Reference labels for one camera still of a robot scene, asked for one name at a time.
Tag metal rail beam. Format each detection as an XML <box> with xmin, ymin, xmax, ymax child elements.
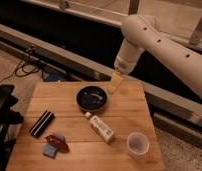
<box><xmin>0</xmin><ymin>24</ymin><xmax>202</xmax><ymax>128</ymax></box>

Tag black stand at left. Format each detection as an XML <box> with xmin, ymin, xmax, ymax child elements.
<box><xmin>0</xmin><ymin>85</ymin><xmax>23</xmax><ymax>171</ymax></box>

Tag dark ceramic bowl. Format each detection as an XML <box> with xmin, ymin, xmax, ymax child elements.
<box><xmin>76</xmin><ymin>86</ymin><xmax>107</xmax><ymax>111</ymax></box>

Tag white tube bottle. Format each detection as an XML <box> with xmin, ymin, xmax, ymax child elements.
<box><xmin>85</xmin><ymin>112</ymin><xmax>114</xmax><ymax>143</ymax></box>

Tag blue sponge block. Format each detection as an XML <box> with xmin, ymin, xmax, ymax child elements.
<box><xmin>42</xmin><ymin>144</ymin><xmax>58</xmax><ymax>158</ymax></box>

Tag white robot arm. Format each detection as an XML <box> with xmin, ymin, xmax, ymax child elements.
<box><xmin>114</xmin><ymin>14</ymin><xmax>202</xmax><ymax>99</ymax></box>

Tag blue object behind table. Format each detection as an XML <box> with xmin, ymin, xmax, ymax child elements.
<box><xmin>44</xmin><ymin>73</ymin><xmax>60</xmax><ymax>82</ymax></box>

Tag black striped rectangular block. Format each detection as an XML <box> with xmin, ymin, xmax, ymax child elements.
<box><xmin>29</xmin><ymin>111</ymin><xmax>55</xmax><ymax>138</ymax></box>

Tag black cables on floor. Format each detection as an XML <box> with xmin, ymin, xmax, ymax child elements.
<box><xmin>0</xmin><ymin>46</ymin><xmax>48</xmax><ymax>84</ymax></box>

